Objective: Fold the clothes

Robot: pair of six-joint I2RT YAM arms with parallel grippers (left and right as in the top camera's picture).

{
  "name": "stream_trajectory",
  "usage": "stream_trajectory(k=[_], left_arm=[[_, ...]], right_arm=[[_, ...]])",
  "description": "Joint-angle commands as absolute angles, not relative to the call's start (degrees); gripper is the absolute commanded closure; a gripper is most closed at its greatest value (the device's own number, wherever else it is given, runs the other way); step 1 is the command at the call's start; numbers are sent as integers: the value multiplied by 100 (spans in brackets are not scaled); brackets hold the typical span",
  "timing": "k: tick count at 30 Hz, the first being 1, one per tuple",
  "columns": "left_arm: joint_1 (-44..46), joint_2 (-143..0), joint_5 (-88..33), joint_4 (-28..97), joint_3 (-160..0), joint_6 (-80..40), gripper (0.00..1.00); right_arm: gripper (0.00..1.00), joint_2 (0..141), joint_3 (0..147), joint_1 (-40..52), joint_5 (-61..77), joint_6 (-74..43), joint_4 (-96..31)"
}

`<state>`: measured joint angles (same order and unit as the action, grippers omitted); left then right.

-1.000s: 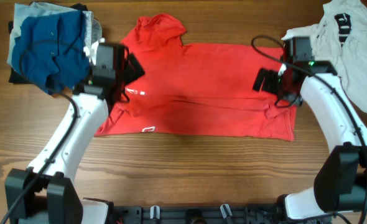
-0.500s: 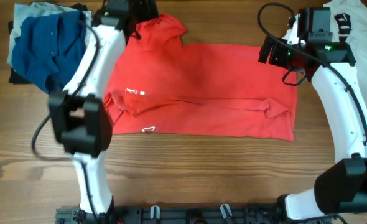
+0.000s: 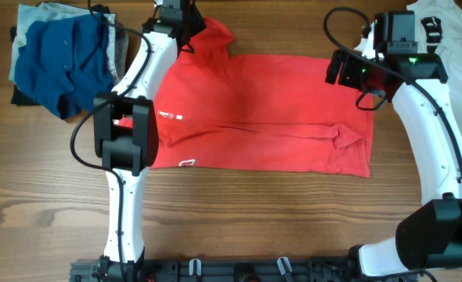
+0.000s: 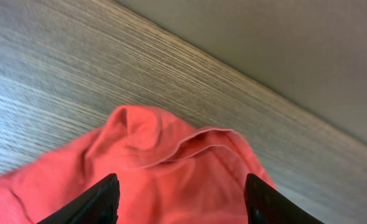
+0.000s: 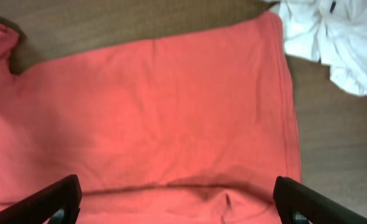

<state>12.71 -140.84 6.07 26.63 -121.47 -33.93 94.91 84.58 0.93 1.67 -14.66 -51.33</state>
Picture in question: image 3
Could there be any red t-shirt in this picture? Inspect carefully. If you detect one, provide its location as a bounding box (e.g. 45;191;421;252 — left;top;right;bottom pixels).
154;18;374;178

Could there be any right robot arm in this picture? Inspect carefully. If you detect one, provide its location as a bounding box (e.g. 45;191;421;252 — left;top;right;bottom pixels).
326;11;462;280

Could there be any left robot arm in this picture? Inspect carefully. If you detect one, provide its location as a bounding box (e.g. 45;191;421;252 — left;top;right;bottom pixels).
90;1;206;281

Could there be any white t-shirt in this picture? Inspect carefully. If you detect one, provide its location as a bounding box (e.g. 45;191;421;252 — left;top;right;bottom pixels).
406;0;462;135

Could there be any light grey folded garment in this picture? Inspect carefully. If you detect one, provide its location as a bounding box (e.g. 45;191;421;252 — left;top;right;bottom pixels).
9;2;128;85

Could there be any blue button shirt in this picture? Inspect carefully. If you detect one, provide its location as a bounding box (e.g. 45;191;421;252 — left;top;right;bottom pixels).
14;14;114;119

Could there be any black folded garment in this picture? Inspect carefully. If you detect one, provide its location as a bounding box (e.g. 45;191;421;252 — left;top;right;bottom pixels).
9;3;111;107

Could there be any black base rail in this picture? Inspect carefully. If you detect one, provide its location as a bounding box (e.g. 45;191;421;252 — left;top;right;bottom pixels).
69;256;357;282

